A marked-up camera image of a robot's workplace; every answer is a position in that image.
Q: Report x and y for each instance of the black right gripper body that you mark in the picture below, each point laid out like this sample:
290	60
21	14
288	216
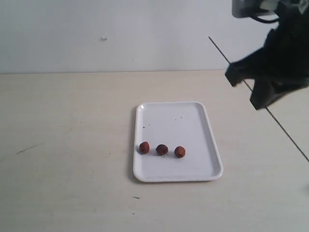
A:
286	48

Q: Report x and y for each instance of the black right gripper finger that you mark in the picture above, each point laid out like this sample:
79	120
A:
266	93
250	67

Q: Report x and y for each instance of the thin metal skewer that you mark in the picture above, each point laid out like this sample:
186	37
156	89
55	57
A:
267	109

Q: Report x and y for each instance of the brown meatball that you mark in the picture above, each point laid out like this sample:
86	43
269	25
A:
144	147
162	149
179	152

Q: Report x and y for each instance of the white rectangular plastic tray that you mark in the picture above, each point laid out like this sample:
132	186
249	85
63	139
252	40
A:
175	124

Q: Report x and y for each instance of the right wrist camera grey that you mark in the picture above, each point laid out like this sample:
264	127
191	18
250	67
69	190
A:
248	8

